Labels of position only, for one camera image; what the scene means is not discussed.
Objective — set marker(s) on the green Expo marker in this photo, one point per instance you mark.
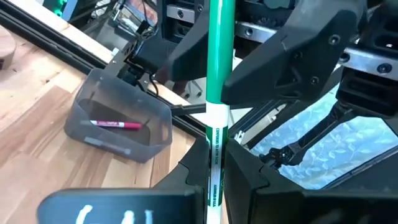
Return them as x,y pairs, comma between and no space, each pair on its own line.
219,46

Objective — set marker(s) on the smoky grey translucent bin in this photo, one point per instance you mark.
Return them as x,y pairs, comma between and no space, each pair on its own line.
93,93

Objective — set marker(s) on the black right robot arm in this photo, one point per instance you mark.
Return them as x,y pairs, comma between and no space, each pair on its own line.
152,53

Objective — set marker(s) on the pink Expo marker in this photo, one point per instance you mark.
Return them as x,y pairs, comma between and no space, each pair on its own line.
124,125

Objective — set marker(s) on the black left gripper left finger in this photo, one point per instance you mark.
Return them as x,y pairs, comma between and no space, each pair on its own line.
155,205

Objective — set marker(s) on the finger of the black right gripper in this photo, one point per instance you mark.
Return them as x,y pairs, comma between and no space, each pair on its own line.
189,62
295,62

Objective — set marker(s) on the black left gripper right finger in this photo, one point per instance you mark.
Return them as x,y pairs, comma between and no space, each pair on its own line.
264,199

